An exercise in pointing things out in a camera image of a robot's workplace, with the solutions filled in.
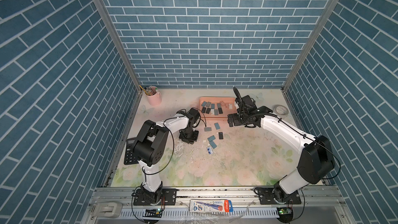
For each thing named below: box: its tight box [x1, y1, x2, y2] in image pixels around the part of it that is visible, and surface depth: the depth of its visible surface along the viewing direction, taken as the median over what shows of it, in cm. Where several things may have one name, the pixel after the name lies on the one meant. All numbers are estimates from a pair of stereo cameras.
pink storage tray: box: [199, 96, 238, 121], surface depth 111 cm
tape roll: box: [273, 104, 290, 116], surface depth 109 cm
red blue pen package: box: [189, 199, 234, 213], surface depth 72 cm
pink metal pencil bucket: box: [144, 85, 163, 107], surface depth 106 cm
